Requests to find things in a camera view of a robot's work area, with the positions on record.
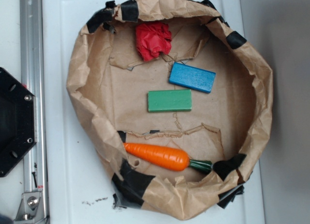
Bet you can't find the blue wooden block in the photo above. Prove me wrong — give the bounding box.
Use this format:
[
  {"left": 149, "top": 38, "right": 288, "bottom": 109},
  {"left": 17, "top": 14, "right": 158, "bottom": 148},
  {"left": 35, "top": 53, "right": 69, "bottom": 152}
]
[{"left": 169, "top": 62, "right": 216, "bottom": 93}]

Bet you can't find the aluminium extrusion rail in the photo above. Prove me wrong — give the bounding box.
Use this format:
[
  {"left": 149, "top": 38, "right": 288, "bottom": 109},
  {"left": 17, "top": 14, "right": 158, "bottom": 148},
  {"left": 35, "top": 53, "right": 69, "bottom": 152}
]
[{"left": 20, "top": 0, "right": 50, "bottom": 224}]

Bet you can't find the metal corner bracket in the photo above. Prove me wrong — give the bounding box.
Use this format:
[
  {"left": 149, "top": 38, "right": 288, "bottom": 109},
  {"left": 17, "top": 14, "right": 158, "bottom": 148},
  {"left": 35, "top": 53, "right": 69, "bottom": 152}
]
[{"left": 14, "top": 192, "right": 45, "bottom": 224}]

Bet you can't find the brown paper bag bin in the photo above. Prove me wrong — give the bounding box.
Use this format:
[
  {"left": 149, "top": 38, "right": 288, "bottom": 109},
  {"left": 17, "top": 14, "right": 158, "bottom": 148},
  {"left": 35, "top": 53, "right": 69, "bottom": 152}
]
[{"left": 66, "top": 0, "right": 273, "bottom": 220}]

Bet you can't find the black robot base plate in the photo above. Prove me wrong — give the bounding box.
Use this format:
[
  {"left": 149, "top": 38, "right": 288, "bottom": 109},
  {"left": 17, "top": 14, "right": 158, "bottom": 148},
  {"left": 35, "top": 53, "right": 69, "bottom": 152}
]
[{"left": 0, "top": 68, "right": 36, "bottom": 177}]

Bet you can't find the orange toy carrot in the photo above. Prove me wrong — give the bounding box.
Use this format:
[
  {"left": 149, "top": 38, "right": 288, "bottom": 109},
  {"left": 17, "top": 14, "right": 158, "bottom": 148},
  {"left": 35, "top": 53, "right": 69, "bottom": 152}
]
[{"left": 123, "top": 143, "right": 213, "bottom": 174}]

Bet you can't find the green wooden block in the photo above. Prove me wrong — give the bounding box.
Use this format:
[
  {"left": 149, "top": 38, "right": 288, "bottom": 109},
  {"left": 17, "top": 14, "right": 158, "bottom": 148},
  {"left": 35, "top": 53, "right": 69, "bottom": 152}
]
[{"left": 148, "top": 89, "right": 192, "bottom": 112}]

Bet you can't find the red paper ball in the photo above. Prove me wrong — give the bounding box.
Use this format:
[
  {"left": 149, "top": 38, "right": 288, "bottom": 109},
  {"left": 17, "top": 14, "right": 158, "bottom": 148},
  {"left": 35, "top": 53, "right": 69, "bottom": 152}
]
[{"left": 135, "top": 21, "right": 172, "bottom": 62}]

